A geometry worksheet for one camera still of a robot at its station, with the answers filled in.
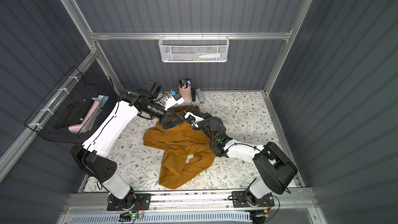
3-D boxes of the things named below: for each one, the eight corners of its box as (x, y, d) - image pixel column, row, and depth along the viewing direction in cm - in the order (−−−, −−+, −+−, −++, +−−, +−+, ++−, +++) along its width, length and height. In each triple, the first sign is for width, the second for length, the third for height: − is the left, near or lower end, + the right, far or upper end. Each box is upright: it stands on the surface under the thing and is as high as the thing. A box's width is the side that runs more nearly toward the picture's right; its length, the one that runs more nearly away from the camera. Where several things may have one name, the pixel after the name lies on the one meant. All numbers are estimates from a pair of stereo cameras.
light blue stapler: (200, 105, 115) (200, 100, 111) (195, 93, 123) (195, 88, 119) (204, 104, 116) (204, 99, 112) (199, 92, 124) (199, 87, 120)
